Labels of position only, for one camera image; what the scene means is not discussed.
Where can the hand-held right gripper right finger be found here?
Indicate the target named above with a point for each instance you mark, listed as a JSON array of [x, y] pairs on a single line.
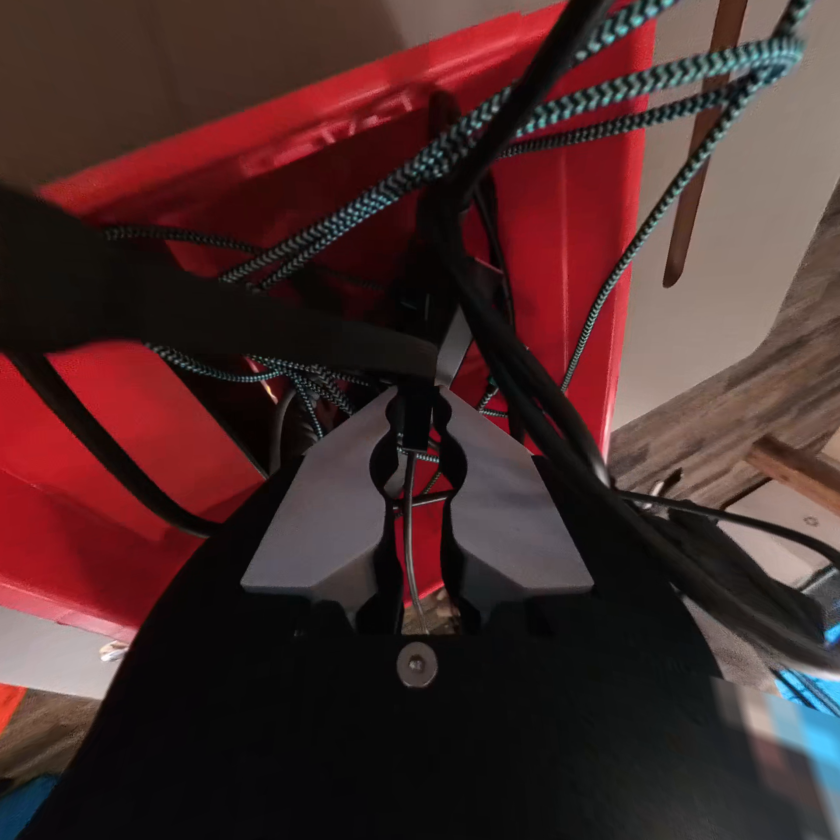
[[518, 525]]

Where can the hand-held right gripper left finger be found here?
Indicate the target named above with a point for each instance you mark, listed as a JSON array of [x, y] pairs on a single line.
[[315, 525]]

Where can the red plastic bin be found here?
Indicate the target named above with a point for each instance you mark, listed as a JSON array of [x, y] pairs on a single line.
[[571, 229]]

